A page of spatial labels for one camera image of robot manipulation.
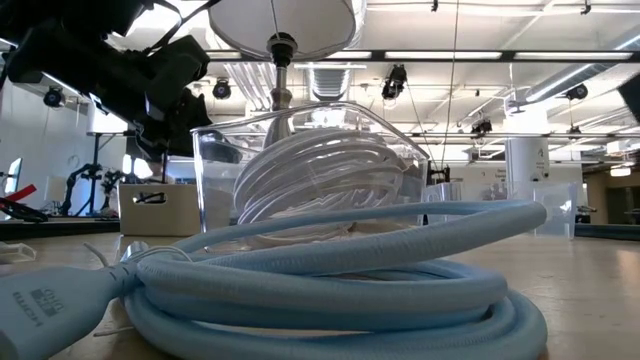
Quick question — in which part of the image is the red and black tool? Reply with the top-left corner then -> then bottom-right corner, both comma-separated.
0,183 -> 50,224

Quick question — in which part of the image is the light blue HDMI cable coil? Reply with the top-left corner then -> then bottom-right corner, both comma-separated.
0,199 -> 550,360

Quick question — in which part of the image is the white USB cable coil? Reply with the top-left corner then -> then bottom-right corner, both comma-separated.
232,127 -> 409,246

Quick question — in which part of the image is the cream storage box with handle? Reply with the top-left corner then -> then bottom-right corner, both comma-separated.
118,183 -> 201,237

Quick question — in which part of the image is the clear plastic piece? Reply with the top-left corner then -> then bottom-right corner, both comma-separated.
0,242 -> 37,265

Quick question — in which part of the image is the silver table lamp white shade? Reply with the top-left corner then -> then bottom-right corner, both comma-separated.
208,0 -> 357,151

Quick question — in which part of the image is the clear plastic bin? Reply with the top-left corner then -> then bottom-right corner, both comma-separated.
190,101 -> 430,251

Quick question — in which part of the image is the black metal stand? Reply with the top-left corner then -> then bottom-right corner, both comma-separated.
85,130 -> 131,216

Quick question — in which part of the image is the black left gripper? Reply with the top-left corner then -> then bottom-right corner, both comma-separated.
7,19 -> 244,164

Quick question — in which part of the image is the small clear plastic container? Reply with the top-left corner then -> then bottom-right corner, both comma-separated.
424,182 -> 464,224
532,182 -> 579,239

